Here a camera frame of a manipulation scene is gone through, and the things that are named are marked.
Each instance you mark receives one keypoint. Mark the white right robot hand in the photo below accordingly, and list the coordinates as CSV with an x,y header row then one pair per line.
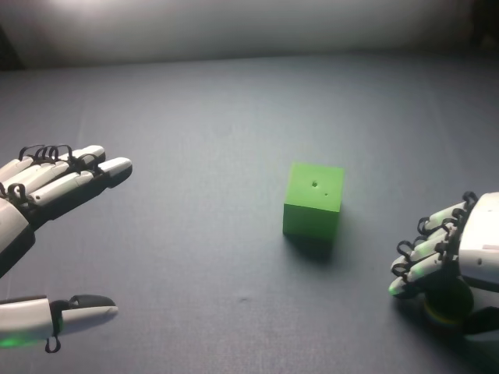
x,y
479,241

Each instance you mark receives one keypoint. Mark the green cube block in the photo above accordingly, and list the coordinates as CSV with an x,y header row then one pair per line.
x,y
312,210

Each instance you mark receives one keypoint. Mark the grey table cloth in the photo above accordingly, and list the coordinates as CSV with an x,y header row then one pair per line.
x,y
195,253

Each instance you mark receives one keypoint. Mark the white backdrop panel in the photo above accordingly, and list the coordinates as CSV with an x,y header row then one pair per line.
x,y
234,27

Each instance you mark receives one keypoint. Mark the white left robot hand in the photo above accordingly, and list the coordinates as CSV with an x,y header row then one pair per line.
x,y
58,183

